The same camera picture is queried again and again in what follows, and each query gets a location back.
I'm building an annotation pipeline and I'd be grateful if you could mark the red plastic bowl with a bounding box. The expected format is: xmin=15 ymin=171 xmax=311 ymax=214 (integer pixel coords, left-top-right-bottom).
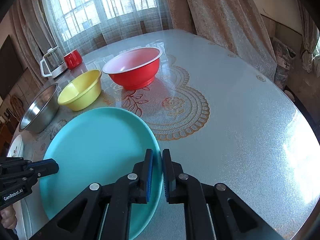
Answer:
xmin=103 ymin=47 xmax=162 ymax=90

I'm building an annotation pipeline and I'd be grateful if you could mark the turquoise plastic plate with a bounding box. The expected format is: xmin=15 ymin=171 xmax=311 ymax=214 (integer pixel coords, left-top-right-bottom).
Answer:
xmin=39 ymin=107 xmax=163 ymax=239

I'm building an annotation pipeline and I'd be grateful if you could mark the beige curtain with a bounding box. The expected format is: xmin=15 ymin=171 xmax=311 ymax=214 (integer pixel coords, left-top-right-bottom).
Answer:
xmin=167 ymin=0 xmax=277 ymax=80

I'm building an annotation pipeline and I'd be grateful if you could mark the sheer window curtain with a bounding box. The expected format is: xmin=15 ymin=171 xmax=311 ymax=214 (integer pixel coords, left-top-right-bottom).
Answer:
xmin=40 ymin=0 xmax=172 ymax=55

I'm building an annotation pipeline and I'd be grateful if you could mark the red cup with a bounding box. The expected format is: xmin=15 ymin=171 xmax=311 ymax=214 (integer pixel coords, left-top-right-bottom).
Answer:
xmin=64 ymin=49 xmax=83 ymax=70

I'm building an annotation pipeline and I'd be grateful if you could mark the white patterned plate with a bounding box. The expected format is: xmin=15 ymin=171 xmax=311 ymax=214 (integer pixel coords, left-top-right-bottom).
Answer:
xmin=7 ymin=135 xmax=24 ymax=157

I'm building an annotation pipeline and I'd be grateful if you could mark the stainless steel bowl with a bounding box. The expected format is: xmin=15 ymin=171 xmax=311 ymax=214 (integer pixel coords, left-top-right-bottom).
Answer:
xmin=18 ymin=83 xmax=59 ymax=133

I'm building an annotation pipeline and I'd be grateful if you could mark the black wall television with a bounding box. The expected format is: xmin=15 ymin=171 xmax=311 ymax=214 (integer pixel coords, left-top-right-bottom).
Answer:
xmin=0 ymin=35 xmax=24 ymax=100

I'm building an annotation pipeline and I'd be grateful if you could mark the person's left hand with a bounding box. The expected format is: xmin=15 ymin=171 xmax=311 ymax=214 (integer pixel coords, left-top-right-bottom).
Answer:
xmin=1 ymin=205 xmax=17 ymax=230

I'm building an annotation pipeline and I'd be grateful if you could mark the white glass electric kettle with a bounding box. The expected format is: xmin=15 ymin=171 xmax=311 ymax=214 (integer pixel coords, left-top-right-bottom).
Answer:
xmin=40 ymin=46 xmax=68 ymax=79

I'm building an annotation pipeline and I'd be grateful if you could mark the yellow plastic bowl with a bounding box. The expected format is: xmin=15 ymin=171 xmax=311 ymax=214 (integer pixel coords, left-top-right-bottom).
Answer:
xmin=57 ymin=69 xmax=102 ymax=111

